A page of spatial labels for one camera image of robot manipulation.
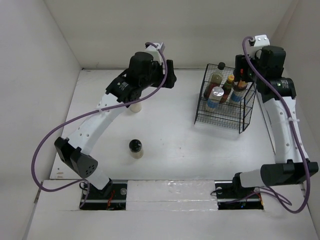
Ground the silver cap blue label shaker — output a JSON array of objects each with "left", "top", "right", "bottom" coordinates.
[
  {"left": 205, "top": 86, "right": 224, "bottom": 112},
  {"left": 230, "top": 86, "right": 247, "bottom": 103}
]

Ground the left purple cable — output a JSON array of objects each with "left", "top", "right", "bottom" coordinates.
[{"left": 31, "top": 41, "right": 167, "bottom": 208}]

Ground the black wire rack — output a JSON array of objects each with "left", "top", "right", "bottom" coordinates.
[{"left": 194, "top": 63, "right": 256, "bottom": 133}]

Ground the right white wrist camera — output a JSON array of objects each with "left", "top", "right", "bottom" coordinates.
[{"left": 249, "top": 34, "right": 270, "bottom": 55}]

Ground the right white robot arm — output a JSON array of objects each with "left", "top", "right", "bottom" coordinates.
[{"left": 231, "top": 45, "right": 319, "bottom": 197}]

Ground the tall dark sauce bottle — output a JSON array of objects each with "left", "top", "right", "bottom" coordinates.
[{"left": 203, "top": 62, "right": 226, "bottom": 99}]

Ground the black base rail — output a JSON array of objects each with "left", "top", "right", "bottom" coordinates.
[{"left": 79, "top": 180, "right": 264, "bottom": 212}]

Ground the purple cable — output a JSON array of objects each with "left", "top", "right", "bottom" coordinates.
[
  {"left": 243, "top": 36, "right": 313, "bottom": 214},
  {"left": 31, "top": 41, "right": 167, "bottom": 208}
]

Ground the black cap shaker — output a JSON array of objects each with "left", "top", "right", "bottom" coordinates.
[
  {"left": 129, "top": 102, "right": 142, "bottom": 113},
  {"left": 129, "top": 139, "right": 144, "bottom": 159}
]

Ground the black cap shaker near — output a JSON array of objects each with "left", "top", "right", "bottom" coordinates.
[{"left": 129, "top": 139, "right": 144, "bottom": 159}]

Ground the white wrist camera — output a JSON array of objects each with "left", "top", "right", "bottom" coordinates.
[
  {"left": 249, "top": 34, "right": 270, "bottom": 55},
  {"left": 144, "top": 42, "right": 165, "bottom": 64}
]

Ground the black cap shaker far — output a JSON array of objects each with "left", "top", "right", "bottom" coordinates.
[{"left": 129, "top": 102, "right": 142, "bottom": 113}]

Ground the yellow cap chili sauce bottle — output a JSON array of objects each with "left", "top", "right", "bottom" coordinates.
[{"left": 220, "top": 75, "right": 235, "bottom": 103}]

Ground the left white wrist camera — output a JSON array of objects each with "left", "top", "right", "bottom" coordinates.
[{"left": 144, "top": 42, "right": 165, "bottom": 64}]

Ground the red lid sauce jar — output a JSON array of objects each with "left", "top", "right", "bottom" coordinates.
[{"left": 232, "top": 80, "right": 248, "bottom": 92}]

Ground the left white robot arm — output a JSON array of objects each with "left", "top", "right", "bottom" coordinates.
[{"left": 54, "top": 51, "right": 177, "bottom": 199}]

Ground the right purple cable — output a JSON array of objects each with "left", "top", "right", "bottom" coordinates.
[{"left": 243, "top": 36, "right": 313, "bottom": 214}]

